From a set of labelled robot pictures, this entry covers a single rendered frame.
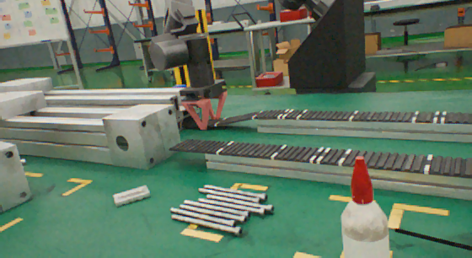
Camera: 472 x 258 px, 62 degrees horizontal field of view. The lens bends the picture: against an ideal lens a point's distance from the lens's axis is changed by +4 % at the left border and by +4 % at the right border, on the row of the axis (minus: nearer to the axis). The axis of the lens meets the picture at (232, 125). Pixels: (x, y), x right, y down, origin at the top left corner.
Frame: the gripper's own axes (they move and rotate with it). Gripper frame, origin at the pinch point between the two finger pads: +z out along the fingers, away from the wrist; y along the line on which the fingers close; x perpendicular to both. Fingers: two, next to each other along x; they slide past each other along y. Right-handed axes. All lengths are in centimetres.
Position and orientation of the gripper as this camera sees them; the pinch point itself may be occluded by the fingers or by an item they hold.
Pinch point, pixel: (209, 122)
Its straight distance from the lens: 89.2
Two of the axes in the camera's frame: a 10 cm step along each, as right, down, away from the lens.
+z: 1.5, 9.5, 2.8
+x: 8.5, 0.2, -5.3
